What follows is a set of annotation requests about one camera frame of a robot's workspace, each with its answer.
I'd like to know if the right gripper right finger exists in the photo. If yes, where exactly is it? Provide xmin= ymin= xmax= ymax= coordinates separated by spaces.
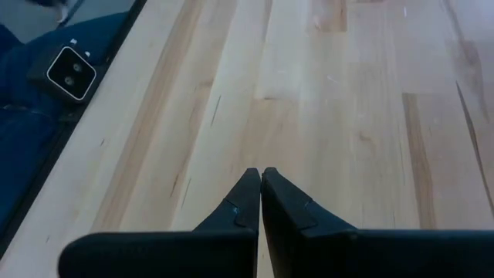
xmin=262 ymin=167 xmax=494 ymax=278

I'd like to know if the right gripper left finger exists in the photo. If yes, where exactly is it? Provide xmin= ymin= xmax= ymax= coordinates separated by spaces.
xmin=57 ymin=168 xmax=262 ymax=278

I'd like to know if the black two-lens camera box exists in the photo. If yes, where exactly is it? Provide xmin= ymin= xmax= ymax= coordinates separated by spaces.
xmin=26 ymin=42 xmax=97 ymax=103

